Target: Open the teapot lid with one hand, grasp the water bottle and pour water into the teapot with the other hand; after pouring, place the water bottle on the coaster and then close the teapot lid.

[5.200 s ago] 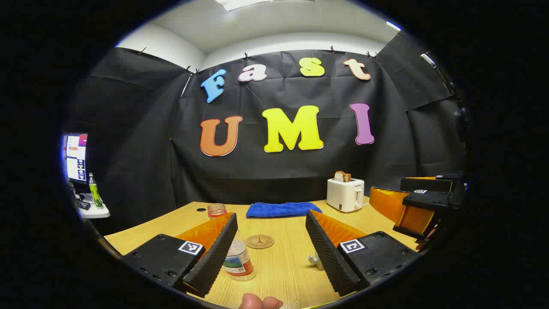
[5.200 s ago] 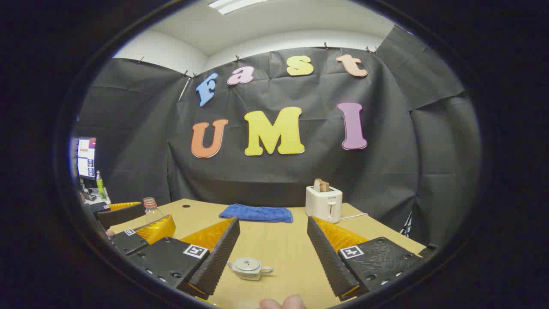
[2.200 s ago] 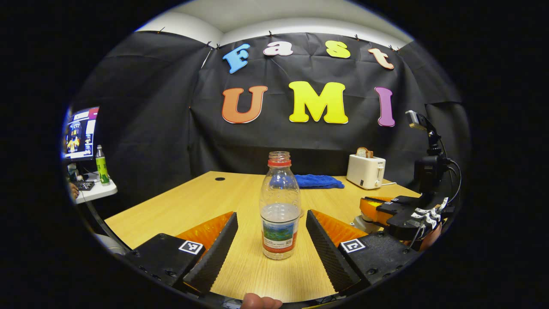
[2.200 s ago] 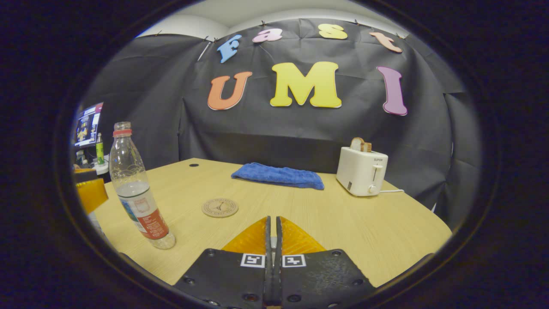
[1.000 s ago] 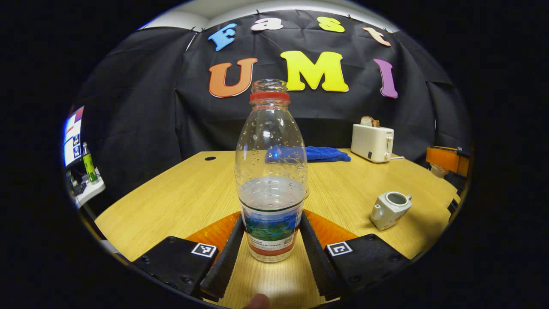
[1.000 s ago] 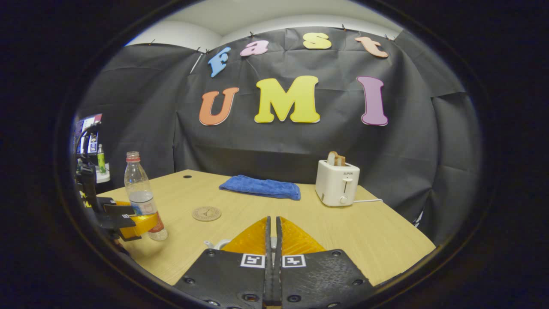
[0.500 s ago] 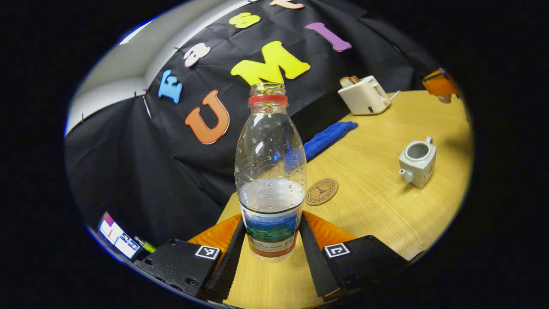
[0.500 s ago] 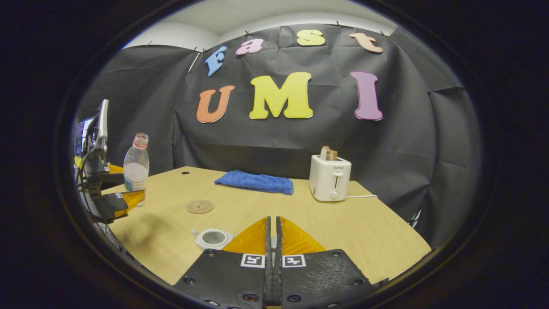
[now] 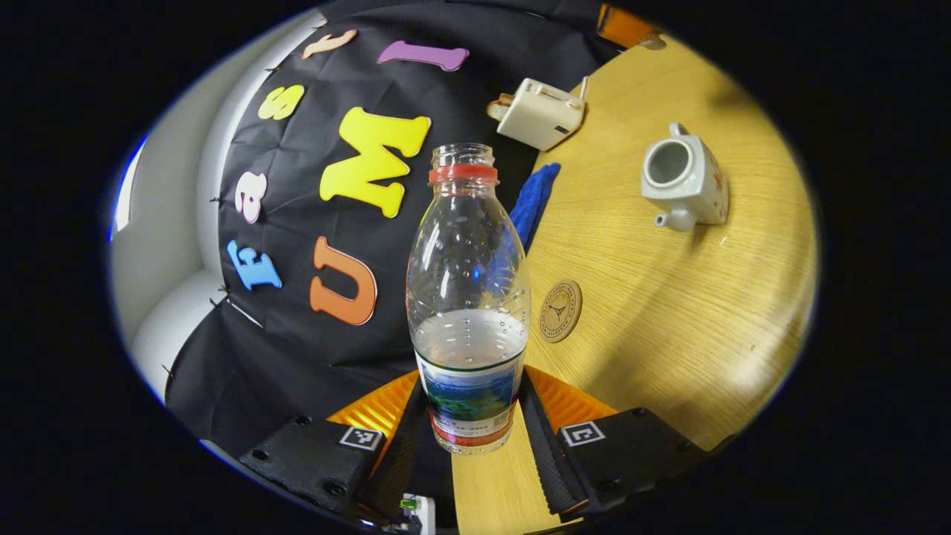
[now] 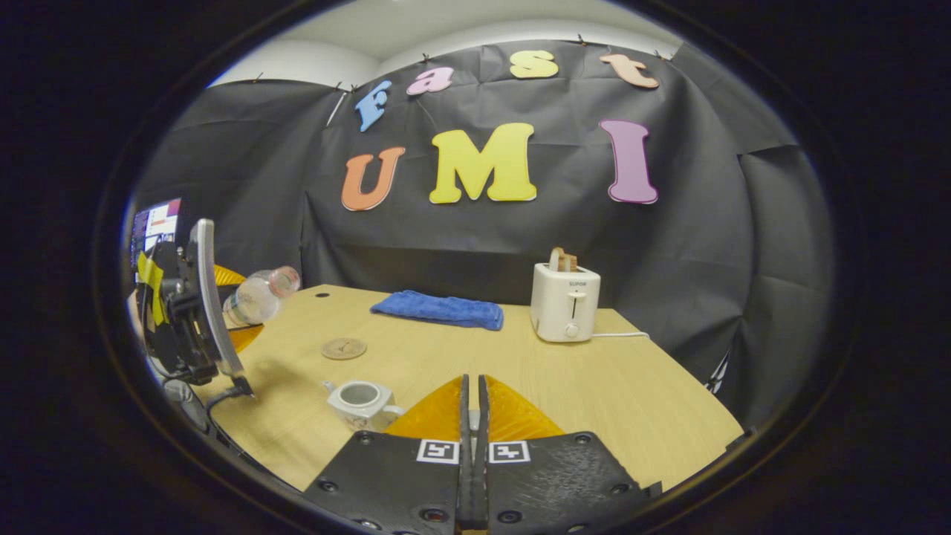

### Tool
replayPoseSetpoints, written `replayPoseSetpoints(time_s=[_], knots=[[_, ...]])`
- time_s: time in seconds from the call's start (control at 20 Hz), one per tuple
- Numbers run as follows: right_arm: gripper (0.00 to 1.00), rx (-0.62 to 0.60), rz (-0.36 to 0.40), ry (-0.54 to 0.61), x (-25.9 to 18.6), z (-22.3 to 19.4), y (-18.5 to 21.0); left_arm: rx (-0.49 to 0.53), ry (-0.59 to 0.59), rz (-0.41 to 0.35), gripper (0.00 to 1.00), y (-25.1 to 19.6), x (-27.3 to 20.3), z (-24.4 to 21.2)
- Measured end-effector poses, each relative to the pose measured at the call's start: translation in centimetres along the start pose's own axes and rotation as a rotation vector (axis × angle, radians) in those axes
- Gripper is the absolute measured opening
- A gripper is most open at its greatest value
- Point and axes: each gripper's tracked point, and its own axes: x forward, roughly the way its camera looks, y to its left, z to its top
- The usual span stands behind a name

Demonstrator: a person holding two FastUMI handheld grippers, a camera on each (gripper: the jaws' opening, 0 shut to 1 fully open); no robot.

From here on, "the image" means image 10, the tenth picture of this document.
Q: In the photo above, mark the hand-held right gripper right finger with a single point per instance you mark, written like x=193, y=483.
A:
x=550, y=483

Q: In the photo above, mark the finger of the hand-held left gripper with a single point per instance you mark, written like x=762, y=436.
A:
x=245, y=338
x=226, y=277

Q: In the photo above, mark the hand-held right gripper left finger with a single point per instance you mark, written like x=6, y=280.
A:
x=401, y=483

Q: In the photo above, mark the clear plastic water bottle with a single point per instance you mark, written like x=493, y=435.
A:
x=256, y=299

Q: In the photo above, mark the white teacup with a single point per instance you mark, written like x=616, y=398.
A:
x=371, y=416

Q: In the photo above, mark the round wooden coaster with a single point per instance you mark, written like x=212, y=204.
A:
x=344, y=348

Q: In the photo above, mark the computer monitor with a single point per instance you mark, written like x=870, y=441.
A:
x=157, y=223

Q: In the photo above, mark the blue towel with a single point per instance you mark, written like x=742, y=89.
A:
x=438, y=308

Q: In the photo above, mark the white toaster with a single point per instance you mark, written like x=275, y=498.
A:
x=562, y=305

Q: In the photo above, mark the bread slice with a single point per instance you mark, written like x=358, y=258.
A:
x=565, y=260

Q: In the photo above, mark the black backdrop cloth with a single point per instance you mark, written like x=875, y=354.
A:
x=520, y=238

